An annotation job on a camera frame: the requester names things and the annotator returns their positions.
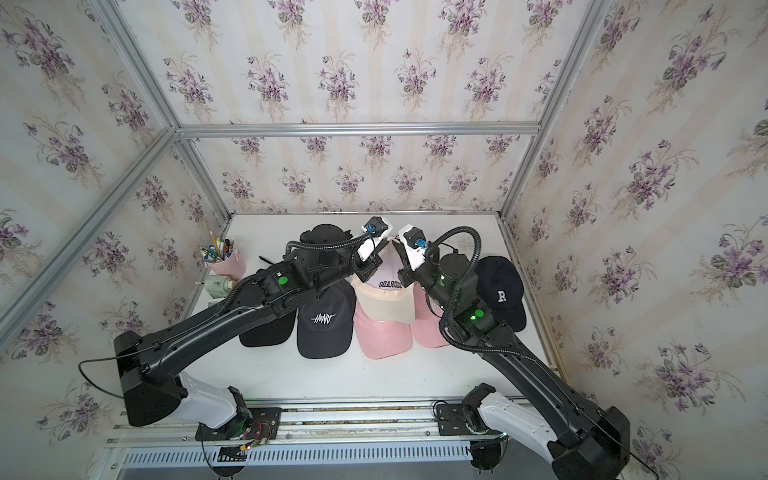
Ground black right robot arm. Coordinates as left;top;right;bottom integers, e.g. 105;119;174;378
398;253;630;479

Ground beige cap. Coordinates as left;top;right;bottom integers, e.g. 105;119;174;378
349;242;415;325

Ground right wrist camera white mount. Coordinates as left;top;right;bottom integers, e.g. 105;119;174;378
398;224;428;271

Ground dark grey baseball cap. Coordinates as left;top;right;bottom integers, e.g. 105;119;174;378
296;280;357;360

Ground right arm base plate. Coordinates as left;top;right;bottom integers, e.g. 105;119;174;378
432;400;502;437

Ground black cap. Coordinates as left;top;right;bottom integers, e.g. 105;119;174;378
239;310;296;348
475;256;527;333

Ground pink cap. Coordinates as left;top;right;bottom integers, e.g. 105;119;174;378
411;285;448;349
353;303;413;360

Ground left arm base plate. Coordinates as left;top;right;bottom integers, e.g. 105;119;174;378
195;407;283;444

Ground pink pen cup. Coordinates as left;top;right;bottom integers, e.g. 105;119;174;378
199;237;246;281

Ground green tape dispenser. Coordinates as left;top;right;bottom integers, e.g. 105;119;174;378
202;275;236;299

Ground aluminium rail frame front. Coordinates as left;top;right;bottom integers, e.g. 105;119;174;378
88;400;537;479

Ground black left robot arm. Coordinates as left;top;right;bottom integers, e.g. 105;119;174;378
114;216;392;438

